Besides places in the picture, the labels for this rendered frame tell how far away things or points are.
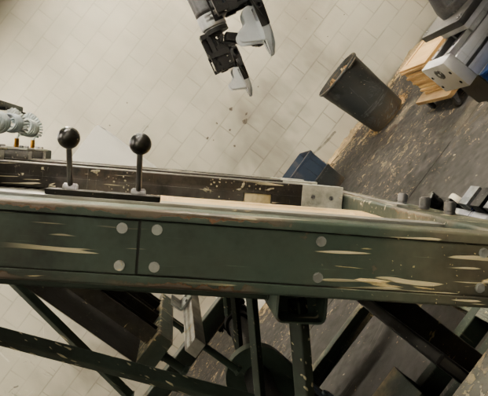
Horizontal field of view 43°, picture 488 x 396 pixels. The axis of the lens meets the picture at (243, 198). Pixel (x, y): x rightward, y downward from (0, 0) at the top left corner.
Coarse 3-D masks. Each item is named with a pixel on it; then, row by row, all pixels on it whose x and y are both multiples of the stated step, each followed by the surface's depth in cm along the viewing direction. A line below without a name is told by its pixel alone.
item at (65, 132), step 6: (66, 126) 104; (60, 132) 103; (66, 132) 103; (72, 132) 103; (78, 132) 104; (60, 138) 103; (66, 138) 103; (72, 138) 103; (78, 138) 104; (60, 144) 104; (66, 144) 103; (72, 144) 103; (78, 144) 105; (66, 150) 106; (66, 156) 106; (72, 174) 109; (72, 180) 109; (66, 186) 109; (72, 186) 109; (78, 186) 111
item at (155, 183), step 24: (0, 168) 174; (24, 168) 175; (48, 168) 176; (72, 168) 176; (96, 168) 177; (168, 192) 180; (192, 192) 180; (216, 192) 181; (240, 192) 182; (264, 192) 183; (288, 192) 184; (312, 192) 184; (336, 192) 185
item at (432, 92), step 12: (420, 48) 469; (432, 48) 437; (408, 60) 475; (420, 60) 441; (408, 72) 464; (420, 72) 452; (420, 84) 471; (432, 84) 457; (420, 96) 489; (432, 96) 462; (444, 96) 438; (456, 96) 435
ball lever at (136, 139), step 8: (136, 136) 104; (144, 136) 105; (136, 144) 104; (144, 144) 104; (136, 152) 105; (144, 152) 105; (136, 176) 109; (136, 184) 110; (136, 192) 110; (144, 192) 111
